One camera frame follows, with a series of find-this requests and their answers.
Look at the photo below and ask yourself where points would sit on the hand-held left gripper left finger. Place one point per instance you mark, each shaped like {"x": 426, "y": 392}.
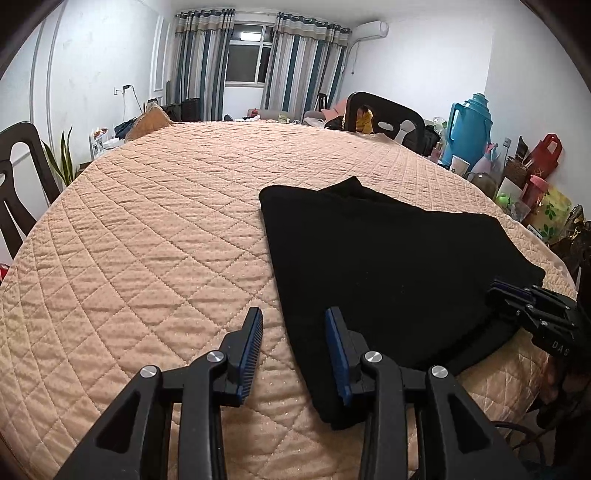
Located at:
{"x": 249, "y": 355}

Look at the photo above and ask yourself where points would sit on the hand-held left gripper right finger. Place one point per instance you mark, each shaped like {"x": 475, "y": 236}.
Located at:
{"x": 337, "y": 360}

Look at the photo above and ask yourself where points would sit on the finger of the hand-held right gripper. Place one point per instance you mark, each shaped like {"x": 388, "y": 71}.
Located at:
{"x": 510, "y": 310}
{"x": 508, "y": 286}

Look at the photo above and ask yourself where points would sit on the black pants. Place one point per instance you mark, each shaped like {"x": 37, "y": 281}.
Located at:
{"x": 392, "y": 277}

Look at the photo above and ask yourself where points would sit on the yellow leaf-print bag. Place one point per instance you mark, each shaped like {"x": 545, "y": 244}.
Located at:
{"x": 554, "y": 214}

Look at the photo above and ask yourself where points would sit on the brown patterned bag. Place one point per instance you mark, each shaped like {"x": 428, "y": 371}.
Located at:
{"x": 577, "y": 226}

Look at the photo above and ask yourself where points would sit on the red lidded bottle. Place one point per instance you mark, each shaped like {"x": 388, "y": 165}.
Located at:
{"x": 535, "y": 194}

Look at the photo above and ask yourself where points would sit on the wicker basket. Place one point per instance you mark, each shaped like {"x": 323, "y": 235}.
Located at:
{"x": 515, "y": 173}

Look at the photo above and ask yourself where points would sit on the white paper cup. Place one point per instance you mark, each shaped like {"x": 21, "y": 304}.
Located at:
{"x": 460, "y": 165}

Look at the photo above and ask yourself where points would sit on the peach quilted blanket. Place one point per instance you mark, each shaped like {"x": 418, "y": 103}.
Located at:
{"x": 161, "y": 254}

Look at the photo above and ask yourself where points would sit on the red tote bag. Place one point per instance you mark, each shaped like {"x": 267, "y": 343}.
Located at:
{"x": 547, "y": 157}

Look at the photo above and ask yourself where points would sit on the blue thermos jug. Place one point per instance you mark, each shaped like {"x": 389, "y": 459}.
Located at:
{"x": 473, "y": 134}

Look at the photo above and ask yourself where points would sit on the dark wooden chair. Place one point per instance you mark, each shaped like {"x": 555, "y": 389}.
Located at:
{"x": 11, "y": 226}
{"x": 392, "y": 108}

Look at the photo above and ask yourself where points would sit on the black bag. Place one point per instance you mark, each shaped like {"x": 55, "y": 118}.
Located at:
{"x": 190, "y": 110}

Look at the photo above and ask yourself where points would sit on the tan cushion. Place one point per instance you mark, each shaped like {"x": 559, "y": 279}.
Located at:
{"x": 147, "y": 122}

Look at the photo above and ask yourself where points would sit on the dark blue bag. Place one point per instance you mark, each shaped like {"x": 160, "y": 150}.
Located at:
{"x": 125, "y": 128}

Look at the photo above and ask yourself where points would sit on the green potted plant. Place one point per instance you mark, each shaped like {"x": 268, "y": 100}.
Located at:
{"x": 64, "y": 161}

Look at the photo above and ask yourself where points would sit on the striped curtain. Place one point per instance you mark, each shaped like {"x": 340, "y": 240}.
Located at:
{"x": 201, "y": 69}
{"x": 304, "y": 69}

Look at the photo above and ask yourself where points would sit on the white air conditioner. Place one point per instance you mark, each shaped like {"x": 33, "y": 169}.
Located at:
{"x": 369, "y": 30}

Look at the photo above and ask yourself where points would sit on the window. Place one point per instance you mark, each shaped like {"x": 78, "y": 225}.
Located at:
{"x": 247, "y": 55}

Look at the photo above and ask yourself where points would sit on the wall outlet with plug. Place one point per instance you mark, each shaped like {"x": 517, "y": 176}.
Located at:
{"x": 123, "y": 88}

